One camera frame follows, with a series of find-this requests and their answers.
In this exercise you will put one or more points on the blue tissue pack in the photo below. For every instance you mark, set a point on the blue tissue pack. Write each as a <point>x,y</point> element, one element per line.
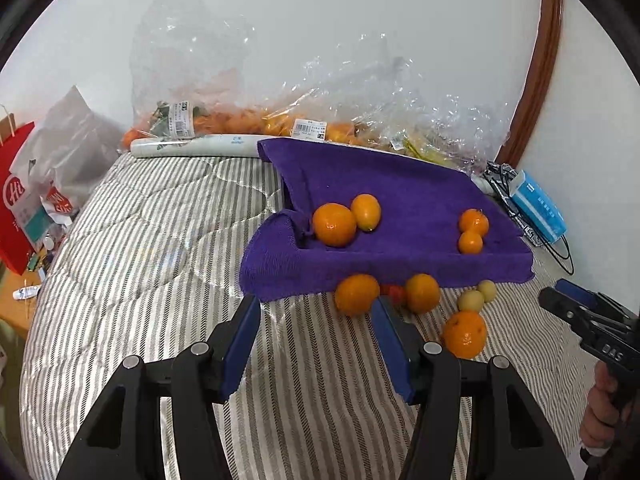
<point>537,205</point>

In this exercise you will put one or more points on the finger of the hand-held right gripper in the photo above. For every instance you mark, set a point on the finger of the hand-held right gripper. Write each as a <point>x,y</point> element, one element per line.
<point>565,310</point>
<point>580,291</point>

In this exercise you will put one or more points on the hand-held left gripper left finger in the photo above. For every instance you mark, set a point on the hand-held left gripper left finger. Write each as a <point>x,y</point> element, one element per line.
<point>240,345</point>

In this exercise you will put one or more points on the wooden nightstand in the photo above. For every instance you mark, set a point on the wooden nightstand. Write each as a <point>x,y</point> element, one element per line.
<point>15,310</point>

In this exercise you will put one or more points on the clear bag of oranges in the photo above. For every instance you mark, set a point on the clear bag of oranges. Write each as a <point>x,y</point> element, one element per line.
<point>340,130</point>
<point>220,120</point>

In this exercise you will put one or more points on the purple towel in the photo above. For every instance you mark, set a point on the purple towel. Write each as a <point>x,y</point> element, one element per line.
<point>410,200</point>

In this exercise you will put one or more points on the person's right hand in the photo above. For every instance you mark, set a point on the person's right hand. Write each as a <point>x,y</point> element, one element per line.
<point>600,420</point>

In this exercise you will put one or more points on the red white packet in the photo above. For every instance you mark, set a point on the red white packet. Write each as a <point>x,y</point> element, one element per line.
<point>60,201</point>

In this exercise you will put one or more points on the orange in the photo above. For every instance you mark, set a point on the orange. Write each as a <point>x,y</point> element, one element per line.
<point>422,292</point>
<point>334,224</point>
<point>473,221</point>
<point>464,334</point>
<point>356,294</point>
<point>470,242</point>
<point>366,212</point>

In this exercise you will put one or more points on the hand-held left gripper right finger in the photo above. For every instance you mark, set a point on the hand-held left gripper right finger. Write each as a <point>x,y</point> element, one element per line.
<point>395,355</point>

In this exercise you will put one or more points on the brown wooden door frame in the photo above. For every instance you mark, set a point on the brown wooden door frame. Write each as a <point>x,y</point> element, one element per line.
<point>537,75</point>

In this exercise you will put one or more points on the red cherry tomato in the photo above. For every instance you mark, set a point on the red cherry tomato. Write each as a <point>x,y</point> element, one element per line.
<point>397,291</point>

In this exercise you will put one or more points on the striped quilt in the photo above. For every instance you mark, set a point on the striped quilt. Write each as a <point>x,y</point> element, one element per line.
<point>150,270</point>

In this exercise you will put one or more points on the cluster of small bottles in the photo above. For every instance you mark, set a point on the cluster of small bottles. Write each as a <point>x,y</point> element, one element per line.
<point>47,255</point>

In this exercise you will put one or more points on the white paper roll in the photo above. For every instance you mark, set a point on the white paper roll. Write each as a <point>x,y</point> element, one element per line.
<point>200,145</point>

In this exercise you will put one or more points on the red paper bag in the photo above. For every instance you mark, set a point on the red paper bag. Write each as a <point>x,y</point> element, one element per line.
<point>15,230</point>

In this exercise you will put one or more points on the small white tube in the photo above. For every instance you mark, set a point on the small white tube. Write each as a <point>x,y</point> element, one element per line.
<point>27,291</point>

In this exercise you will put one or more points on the small yellow-green fruit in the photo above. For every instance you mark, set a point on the small yellow-green fruit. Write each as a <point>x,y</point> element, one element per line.
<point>486,290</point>
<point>471,301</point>

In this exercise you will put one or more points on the teal white packet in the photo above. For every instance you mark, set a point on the teal white packet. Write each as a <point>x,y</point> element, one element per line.
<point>32,222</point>

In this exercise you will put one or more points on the translucent white plastic bag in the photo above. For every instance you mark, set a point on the translucent white plastic bag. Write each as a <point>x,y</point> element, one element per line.
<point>75,145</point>

